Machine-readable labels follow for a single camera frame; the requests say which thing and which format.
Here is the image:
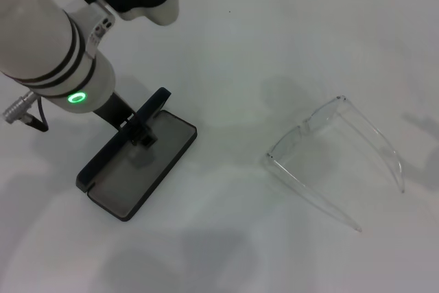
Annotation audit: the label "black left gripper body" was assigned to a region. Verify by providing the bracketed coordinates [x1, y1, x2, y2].
[92, 90, 135, 132]

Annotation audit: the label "black glasses case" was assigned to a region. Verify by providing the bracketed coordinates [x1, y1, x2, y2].
[75, 86, 199, 223]

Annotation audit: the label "clear white glasses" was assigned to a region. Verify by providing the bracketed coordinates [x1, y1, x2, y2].
[263, 95, 406, 235]

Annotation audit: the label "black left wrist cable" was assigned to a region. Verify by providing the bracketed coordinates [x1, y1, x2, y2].
[2, 92, 49, 133]

